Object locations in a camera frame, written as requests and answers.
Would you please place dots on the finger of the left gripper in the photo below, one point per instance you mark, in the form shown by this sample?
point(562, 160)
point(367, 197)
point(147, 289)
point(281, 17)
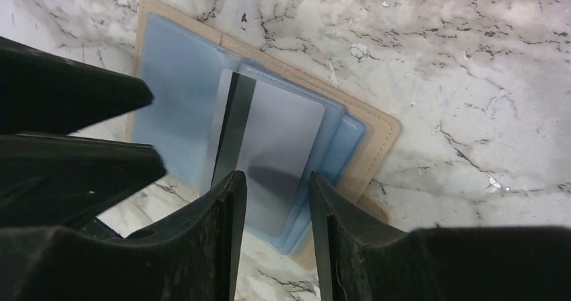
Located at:
point(45, 93)
point(49, 180)

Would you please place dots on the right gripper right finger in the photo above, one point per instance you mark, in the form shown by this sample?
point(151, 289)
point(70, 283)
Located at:
point(359, 257)

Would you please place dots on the beige card holder wallet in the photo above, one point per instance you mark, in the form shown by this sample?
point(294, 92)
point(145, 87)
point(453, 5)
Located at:
point(181, 60)

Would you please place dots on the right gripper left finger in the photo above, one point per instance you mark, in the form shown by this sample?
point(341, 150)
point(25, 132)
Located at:
point(192, 254)

